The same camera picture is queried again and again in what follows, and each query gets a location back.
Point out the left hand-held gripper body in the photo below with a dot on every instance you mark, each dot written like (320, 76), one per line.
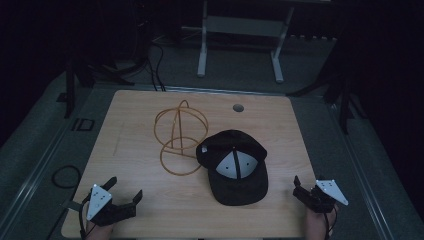
(100, 203)

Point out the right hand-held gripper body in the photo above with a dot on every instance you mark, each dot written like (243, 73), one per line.
(322, 196)

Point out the black baseball cap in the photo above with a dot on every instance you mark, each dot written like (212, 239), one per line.
(235, 166)

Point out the person's left hand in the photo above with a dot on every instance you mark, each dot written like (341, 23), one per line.
(99, 232)

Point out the person's right hand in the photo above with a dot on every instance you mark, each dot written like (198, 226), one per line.
(316, 225)

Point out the black tripod stand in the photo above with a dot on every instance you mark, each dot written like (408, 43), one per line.
(70, 86)
(343, 100)

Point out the grey round table grommet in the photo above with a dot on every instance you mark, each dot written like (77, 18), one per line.
(238, 107)

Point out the white metal frame stand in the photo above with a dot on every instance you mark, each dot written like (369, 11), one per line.
(240, 26)

